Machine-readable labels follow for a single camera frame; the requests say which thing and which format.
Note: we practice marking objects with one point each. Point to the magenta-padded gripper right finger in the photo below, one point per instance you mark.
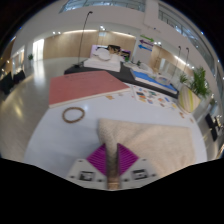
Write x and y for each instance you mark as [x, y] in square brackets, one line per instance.
[128, 161]

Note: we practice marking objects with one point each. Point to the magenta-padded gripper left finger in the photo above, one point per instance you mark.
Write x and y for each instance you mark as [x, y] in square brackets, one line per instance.
[95, 163]

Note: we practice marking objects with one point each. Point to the beige fluffy towel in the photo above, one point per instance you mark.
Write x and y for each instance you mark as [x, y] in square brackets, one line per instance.
[150, 143]

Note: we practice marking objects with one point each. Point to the white sheet with colourful stickers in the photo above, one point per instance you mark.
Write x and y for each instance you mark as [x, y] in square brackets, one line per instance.
[150, 96]

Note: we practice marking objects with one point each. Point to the pink flat board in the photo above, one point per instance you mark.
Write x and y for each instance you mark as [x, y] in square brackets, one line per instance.
[83, 86]

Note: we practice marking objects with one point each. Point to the blue-based architectural model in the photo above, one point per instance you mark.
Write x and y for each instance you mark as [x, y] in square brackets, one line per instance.
[150, 80]

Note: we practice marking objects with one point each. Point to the potted plant in striped pot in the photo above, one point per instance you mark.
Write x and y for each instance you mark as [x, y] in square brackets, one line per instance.
[188, 100]

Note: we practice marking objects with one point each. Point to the black display platform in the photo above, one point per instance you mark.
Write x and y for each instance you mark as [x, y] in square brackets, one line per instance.
[125, 75]

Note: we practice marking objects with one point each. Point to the black lounge chairs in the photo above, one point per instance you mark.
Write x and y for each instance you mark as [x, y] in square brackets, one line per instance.
[213, 125]
[11, 80]

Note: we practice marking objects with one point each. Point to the white architectural model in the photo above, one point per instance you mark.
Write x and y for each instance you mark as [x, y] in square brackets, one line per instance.
[101, 63]

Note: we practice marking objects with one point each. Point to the black floor lamp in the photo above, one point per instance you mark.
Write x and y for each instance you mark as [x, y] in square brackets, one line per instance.
[178, 55]
[80, 53]
[186, 55]

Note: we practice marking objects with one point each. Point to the sign with coloured arrows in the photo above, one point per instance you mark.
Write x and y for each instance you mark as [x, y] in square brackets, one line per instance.
[146, 42]

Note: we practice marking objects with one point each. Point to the small far potted plant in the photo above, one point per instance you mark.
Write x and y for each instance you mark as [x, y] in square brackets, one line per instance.
[30, 57]

